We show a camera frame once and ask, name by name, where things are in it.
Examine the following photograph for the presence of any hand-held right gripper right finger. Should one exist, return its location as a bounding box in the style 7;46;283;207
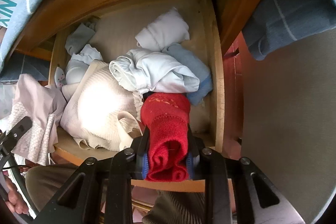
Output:
187;127;306;224

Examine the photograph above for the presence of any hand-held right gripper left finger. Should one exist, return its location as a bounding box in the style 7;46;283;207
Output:
33;130;151;224

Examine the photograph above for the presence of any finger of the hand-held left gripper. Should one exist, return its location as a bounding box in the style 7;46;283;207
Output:
5;116;32;140

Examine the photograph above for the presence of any pink lace underwear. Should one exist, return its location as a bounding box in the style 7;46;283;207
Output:
0;74;67;167

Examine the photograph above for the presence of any red knitted sock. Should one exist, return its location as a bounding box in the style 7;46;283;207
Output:
140;92;192;183

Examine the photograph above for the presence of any floral patterned sock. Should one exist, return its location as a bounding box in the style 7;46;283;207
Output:
54;66;66;89

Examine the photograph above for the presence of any light blue sock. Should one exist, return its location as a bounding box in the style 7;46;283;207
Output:
161;43;213;106

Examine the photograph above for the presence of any grey ribbed sock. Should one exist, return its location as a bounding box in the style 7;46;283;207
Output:
65;20;97;55

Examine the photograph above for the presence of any wooden drawer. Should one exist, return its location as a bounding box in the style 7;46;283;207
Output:
49;0;226;194

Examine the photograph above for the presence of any cream ribbed underwear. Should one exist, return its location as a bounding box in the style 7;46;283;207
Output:
60;59;145;152

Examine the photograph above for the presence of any white frilly underwear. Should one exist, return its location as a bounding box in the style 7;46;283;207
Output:
65;44;104;85

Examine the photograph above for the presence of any pale blue rolled underwear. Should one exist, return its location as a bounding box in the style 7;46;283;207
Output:
109;49;200;94

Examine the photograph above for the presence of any white folded underwear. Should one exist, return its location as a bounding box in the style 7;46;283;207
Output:
135;7;190;52

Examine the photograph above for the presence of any person's left hand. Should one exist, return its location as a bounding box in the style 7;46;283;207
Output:
4;177;29;215

